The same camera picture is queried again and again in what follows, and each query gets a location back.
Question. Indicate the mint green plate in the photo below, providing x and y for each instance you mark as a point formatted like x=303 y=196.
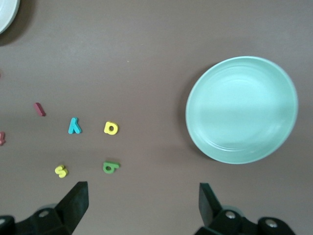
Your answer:
x=242 y=110

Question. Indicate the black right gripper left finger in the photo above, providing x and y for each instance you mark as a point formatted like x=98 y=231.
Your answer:
x=66 y=215

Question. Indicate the dark red foam letter i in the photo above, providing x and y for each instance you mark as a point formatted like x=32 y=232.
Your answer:
x=39 y=109

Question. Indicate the beige white plate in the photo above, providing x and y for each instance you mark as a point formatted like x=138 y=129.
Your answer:
x=6 y=14

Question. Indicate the green foam letter b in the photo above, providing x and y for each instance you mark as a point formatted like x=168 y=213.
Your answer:
x=115 y=164

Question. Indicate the pink foam letter f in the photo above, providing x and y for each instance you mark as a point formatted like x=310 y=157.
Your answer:
x=2 y=139

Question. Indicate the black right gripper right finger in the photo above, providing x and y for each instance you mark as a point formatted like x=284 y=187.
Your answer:
x=220 y=222

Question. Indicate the yellow foam letter s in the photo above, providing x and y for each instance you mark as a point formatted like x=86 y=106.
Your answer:
x=61 y=171

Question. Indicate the yellow foam letter a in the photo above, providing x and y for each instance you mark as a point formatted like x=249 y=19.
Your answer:
x=106 y=128

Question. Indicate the teal foam letter y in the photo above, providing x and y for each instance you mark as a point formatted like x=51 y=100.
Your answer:
x=73 y=127

